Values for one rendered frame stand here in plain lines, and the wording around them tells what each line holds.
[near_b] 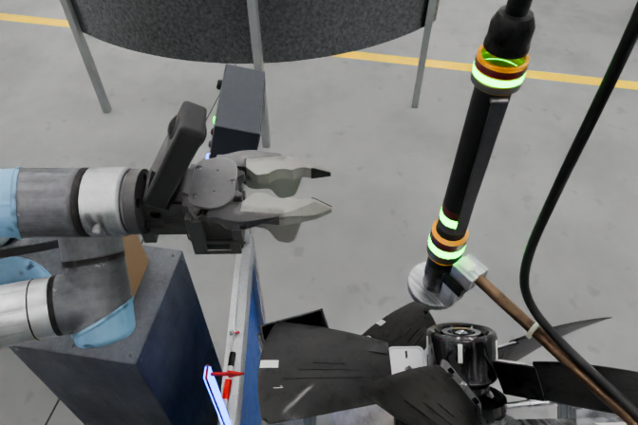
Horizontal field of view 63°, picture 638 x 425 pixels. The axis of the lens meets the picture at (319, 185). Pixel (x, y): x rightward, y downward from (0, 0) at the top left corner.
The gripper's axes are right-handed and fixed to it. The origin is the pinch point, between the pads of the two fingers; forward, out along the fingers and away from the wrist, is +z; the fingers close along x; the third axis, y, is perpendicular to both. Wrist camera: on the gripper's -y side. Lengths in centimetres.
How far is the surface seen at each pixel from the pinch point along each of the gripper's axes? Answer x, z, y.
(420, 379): 8.7, 13.6, 29.9
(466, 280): 4.5, 17.0, 11.6
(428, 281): 0.7, 14.2, 17.9
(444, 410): 13.5, 15.8, 27.9
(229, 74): -78, -23, 41
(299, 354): -3.4, -3.5, 47.7
